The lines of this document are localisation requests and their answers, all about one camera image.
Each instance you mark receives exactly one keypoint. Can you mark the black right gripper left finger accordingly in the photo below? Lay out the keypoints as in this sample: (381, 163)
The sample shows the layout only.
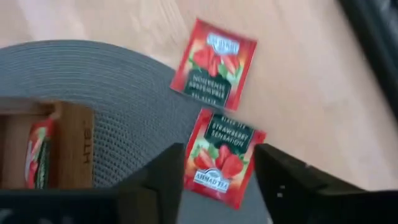
(169, 174)

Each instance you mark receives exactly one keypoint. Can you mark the red strawberry tea sachet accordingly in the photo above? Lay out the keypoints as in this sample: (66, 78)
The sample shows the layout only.
(38, 155)
(224, 155)
(214, 62)

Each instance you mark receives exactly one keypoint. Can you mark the wooden three-compartment tray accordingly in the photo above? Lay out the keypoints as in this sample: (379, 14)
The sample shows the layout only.
(73, 146)

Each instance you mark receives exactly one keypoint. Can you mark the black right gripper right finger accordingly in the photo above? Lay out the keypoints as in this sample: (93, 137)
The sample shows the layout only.
(286, 186)

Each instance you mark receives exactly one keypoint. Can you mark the grey round woven mat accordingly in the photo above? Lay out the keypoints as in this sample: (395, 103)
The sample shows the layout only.
(130, 109)

